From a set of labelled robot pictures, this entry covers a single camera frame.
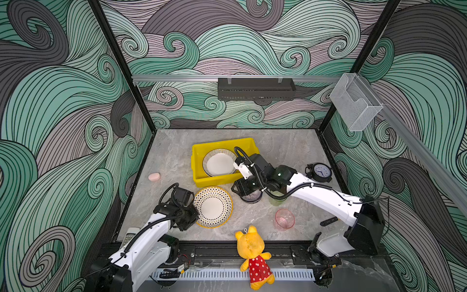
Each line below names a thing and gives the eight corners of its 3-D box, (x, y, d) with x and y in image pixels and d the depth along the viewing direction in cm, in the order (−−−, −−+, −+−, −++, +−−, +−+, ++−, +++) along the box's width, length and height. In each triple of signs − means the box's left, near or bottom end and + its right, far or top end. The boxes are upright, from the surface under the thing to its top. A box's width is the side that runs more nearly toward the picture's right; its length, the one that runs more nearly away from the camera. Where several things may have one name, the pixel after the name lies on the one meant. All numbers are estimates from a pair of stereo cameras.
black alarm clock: (308, 182, 98) (310, 178, 95) (303, 166, 105) (305, 162, 102) (332, 182, 98) (336, 178, 95) (326, 166, 105) (328, 162, 102)
